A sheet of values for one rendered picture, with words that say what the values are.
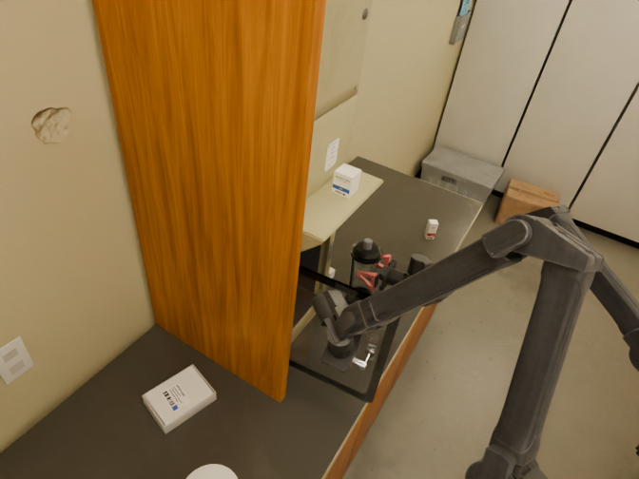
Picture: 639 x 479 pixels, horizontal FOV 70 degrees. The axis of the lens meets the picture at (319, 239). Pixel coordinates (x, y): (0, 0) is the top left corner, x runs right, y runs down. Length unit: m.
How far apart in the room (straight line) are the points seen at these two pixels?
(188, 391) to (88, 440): 0.27
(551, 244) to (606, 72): 3.24
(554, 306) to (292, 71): 0.53
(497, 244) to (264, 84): 0.45
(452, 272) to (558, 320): 0.18
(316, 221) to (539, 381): 0.56
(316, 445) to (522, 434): 0.68
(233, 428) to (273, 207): 0.68
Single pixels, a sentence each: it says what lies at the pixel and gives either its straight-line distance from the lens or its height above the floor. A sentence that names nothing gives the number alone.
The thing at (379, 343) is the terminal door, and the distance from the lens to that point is 1.15.
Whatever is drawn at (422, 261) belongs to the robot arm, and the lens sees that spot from 1.45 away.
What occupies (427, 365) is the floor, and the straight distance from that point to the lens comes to 2.77.
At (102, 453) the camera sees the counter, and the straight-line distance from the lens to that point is 1.38.
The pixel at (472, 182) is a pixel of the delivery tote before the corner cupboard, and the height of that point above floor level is 0.32.
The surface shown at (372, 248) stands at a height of 1.18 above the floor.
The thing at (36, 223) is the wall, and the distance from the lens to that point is 1.17.
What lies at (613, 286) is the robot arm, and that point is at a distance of 1.18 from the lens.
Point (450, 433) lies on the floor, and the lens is 2.58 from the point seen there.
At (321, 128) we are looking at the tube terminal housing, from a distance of 1.06.
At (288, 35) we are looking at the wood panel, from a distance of 0.75.
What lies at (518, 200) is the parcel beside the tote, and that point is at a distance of 3.90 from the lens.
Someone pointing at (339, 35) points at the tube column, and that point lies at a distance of 1.01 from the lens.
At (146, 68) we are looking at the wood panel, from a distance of 1.00.
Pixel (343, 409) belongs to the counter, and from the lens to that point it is 1.40.
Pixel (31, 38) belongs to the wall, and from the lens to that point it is 1.05.
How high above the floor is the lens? 2.14
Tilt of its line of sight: 40 degrees down
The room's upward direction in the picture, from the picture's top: 8 degrees clockwise
